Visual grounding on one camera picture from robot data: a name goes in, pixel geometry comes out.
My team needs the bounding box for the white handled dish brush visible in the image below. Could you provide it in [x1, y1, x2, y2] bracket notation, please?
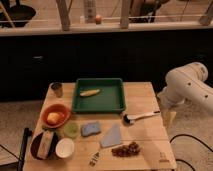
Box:
[123, 111, 160, 124]

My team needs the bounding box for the green plastic tray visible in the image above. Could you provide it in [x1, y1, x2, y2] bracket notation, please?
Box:
[72, 78, 126, 113]

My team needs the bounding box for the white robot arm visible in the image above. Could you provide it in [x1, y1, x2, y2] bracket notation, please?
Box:
[157, 62, 213, 128]

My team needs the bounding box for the brown grape bunch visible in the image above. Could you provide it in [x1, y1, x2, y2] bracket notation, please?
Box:
[111, 142, 140, 157]

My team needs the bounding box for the blue folded cloth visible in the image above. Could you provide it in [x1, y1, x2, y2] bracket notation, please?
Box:
[100, 124, 122, 148]

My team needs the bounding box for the blue sponge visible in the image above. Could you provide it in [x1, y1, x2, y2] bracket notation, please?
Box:
[81, 121, 101, 137]

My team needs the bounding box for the small metal fork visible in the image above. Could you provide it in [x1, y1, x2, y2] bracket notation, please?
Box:
[89, 151, 100, 167]

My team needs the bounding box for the white small bowl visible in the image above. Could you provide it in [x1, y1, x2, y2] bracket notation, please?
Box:
[55, 138, 74, 158]

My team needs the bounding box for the orange bowl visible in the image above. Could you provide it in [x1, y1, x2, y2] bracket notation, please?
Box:
[41, 104, 70, 128]

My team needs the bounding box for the yellow bun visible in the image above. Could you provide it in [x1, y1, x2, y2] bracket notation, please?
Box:
[47, 112, 61, 125]

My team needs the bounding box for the metal cup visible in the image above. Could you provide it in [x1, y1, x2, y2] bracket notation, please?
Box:
[51, 82, 63, 98]

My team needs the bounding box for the small orange ball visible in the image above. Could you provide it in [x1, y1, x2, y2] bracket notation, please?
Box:
[95, 15, 102, 25]

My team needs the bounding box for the beige wrapped bar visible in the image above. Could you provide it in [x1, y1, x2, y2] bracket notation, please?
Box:
[37, 131, 54, 159]

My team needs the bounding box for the dark plate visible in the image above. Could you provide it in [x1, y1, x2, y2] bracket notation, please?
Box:
[30, 133, 59, 160]

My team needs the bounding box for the black cable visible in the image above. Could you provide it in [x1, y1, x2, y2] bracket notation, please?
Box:
[169, 133, 213, 171]

